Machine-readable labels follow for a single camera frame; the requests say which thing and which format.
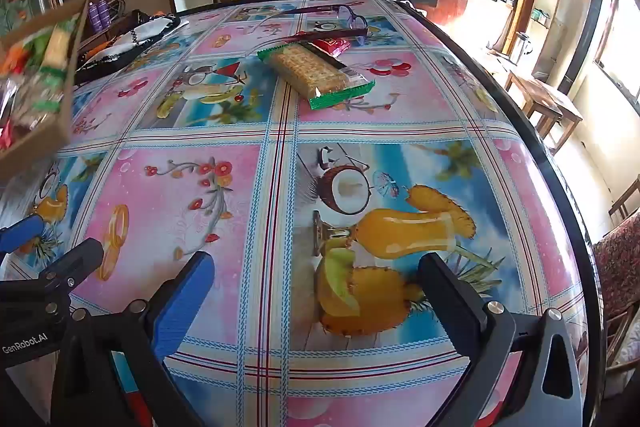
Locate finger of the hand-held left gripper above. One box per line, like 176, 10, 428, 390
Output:
0, 214, 45, 254
37, 238, 105, 308

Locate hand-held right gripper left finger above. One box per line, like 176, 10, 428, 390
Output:
50, 251, 216, 427

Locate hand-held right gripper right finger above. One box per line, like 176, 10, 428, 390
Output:
417, 252, 586, 427

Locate brown cardboard box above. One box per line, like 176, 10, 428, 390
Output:
0, 0, 91, 180

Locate long cracker packet green ends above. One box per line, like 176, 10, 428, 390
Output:
257, 42, 376, 110

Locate printed fruit tablecloth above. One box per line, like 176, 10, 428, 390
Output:
0, 0, 596, 427

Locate red patterned cushion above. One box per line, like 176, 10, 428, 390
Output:
592, 212, 640, 343

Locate clear cracker packet green ends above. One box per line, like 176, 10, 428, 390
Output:
42, 19, 83, 108

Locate wooden stool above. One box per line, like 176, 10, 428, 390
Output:
505, 72, 583, 152

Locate black white patterned cloth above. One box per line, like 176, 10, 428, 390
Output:
75, 9, 183, 82

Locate small red snack packet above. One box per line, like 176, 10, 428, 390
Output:
306, 36, 353, 58

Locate tall black board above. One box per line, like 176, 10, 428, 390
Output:
557, 0, 606, 95

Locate window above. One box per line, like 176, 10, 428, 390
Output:
595, 0, 640, 102

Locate purple frame eyeglasses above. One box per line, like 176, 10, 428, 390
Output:
270, 3, 371, 48

